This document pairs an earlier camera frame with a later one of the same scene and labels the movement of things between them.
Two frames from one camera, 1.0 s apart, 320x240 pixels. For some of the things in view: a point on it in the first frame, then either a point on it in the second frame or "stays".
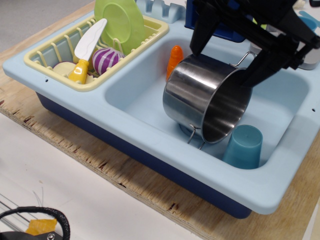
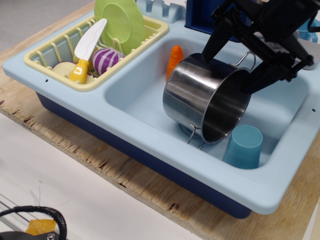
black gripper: [297, 37] to [271, 28]
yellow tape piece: [41, 226] stays
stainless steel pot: [205, 93] stays
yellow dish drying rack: [80, 57] stays
